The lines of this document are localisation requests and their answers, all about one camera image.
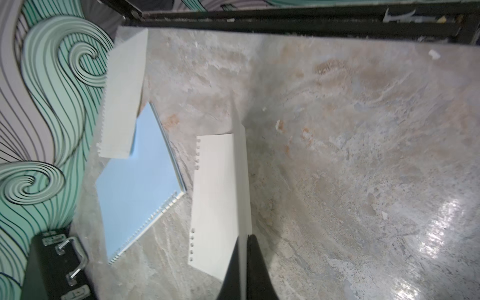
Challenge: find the torn lined paper page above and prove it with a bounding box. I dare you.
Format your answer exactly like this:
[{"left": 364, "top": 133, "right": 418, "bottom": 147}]
[{"left": 98, "top": 29, "right": 148, "bottom": 160}]

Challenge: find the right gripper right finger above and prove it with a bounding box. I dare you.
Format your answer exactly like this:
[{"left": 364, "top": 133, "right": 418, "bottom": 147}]
[{"left": 246, "top": 234, "right": 279, "bottom": 300}]

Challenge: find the black hard case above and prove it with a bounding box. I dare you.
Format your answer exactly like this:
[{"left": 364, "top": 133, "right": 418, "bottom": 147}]
[{"left": 21, "top": 228, "right": 97, "bottom": 300}]

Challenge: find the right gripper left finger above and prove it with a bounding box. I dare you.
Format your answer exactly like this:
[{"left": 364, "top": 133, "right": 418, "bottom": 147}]
[{"left": 216, "top": 241, "right": 241, "bottom": 300}]

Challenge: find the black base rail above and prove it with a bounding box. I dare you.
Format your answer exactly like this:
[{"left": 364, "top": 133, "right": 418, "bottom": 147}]
[{"left": 106, "top": 1, "right": 480, "bottom": 46}]

